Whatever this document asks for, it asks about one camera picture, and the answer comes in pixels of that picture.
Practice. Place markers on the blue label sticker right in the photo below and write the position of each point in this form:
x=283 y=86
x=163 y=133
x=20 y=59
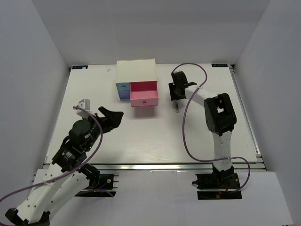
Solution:
x=219 y=65

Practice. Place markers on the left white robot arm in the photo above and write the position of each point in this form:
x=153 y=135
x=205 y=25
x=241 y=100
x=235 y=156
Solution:
x=69 y=172

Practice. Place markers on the blue label sticker left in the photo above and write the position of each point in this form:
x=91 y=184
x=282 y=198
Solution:
x=79 y=67

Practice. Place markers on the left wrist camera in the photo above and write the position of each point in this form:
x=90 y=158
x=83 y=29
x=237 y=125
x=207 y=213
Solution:
x=84 y=108

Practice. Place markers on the light blue small drawer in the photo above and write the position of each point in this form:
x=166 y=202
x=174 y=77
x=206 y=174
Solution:
x=123 y=86

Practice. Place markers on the pink drawer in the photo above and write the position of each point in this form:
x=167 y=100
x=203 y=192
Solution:
x=144 y=93

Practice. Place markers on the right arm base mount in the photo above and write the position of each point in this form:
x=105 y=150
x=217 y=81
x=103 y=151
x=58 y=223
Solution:
x=208 y=189

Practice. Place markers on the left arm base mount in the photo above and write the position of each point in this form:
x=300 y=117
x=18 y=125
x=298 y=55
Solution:
x=104 y=186

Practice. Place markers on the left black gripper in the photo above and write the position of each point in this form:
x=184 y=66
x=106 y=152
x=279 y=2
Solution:
x=112 y=119

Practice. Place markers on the blue label sticker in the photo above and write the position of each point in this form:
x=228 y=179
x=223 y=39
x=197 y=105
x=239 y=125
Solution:
x=219 y=65
x=79 y=67

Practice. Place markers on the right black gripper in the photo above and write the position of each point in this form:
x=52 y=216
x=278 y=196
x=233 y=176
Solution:
x=173 y=96

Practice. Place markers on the purple-blue wide drawer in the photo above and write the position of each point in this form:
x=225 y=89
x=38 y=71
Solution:
x=124 y=95

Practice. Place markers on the white drawer cabinet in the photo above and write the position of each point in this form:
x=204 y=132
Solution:
x=136 y=71

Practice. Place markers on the silver combination wrench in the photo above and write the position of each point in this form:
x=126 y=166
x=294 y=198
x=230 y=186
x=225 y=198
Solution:
x=176 y=106

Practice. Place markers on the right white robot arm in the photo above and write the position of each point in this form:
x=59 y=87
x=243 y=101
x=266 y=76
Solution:
x=220 y=119

